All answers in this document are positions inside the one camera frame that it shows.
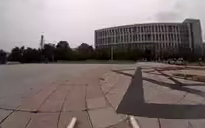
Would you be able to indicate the grass strip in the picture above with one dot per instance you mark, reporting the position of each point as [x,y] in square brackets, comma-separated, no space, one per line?
[96,61]

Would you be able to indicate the row of dark trees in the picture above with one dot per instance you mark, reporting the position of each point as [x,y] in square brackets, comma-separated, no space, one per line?
[73,52]

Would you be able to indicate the grey paved plaza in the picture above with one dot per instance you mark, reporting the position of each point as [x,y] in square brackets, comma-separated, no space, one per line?
[56,86]

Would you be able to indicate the curved grey building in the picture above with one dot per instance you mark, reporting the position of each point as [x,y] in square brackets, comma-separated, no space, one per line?
[150,33]

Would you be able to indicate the tall thin tower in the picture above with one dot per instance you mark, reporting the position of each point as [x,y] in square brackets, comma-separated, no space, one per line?
[42,41]

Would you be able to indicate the robot's own part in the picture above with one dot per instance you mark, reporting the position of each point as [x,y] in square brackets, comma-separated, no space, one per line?
[71,122]
[134,122]

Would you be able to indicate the parked vehicles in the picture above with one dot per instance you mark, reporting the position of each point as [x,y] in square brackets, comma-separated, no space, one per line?
[176,61]

